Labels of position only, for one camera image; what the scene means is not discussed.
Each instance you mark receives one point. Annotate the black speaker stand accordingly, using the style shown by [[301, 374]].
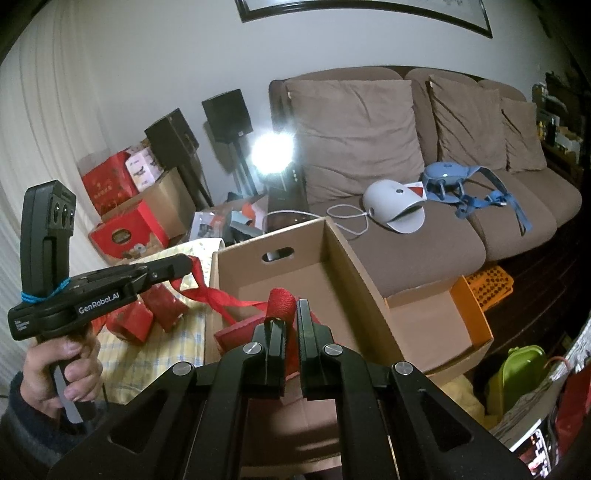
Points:
[[241, 170], [196, 184]]

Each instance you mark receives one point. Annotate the black tower appliance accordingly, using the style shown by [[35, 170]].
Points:
[[286, 198]]

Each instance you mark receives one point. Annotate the black speaker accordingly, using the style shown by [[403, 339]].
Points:
[[171, 138], [226, 115]]

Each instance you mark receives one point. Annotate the framed ink painting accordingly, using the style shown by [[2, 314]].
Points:
[[369, 9]]

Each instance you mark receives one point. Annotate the red gift carton round label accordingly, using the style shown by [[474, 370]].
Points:
[[124, 230]]

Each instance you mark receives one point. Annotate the green plastic container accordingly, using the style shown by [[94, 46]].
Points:
[[521, 374]]

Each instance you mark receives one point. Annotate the small cardboard box orange side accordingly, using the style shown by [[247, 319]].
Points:
[[425, 323]]

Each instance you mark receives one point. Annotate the red tin gold print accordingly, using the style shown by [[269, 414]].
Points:
[[131, 325]]

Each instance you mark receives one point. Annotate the yellow plaid tablecloth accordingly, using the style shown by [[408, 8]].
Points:
[[152, 355]]

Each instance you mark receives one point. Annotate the large brown sofa cushion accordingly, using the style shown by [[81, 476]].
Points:
[[355, 138]]

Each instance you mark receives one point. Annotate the brown cardboard carton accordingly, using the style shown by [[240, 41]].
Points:
[[171, 194]]

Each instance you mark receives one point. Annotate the white dome-shaped device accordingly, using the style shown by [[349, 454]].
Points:
[[388, 203]]

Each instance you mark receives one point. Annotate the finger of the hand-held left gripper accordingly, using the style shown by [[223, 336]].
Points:
[[161, 282], [171, 264]]

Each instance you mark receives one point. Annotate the red gift box white label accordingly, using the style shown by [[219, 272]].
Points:
[[240, 332]]

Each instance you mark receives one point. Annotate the dark cluttered shelf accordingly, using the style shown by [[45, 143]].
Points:
[[558, 124]]

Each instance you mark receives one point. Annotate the person's left hand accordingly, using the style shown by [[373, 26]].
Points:
[[41, 369]]

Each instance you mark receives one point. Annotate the small brown sofa cushion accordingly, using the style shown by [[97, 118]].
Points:
[[521, 138]]

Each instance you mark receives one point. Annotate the red paper bag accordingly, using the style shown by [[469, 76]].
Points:
[[572, 406]]

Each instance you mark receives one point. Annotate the white printed box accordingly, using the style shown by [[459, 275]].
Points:
[[143, 168]]

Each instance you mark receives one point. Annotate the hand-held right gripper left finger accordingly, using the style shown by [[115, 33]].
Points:
[[276, 355]]

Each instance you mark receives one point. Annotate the orange plastic basket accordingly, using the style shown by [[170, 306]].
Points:
[[489, 281]]

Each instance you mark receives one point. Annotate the newspaper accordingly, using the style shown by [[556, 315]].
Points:
[[521, 410]]

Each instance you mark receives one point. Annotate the open box of clutter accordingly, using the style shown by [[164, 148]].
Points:
[[231, 221]]

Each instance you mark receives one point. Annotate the bright lamp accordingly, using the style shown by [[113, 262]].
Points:
[[272, 152]]

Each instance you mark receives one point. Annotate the red foil packet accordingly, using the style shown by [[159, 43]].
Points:
[[164, 304]]

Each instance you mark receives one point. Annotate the large cardboard box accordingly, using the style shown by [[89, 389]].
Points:
[[295, 286]]

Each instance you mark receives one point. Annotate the white curtain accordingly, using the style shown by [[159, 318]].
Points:
[[55, 138]]

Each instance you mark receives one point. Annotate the brown sofa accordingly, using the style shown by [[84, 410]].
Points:
[[415, 249]]

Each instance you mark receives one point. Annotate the red gift carton gold print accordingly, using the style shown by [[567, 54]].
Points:
[[106, 184]]

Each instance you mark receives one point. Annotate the medium brown sofa cushion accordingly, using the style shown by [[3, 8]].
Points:
[[466, 120]]

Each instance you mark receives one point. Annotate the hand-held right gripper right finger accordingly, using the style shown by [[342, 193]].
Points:
[[307, 350]]

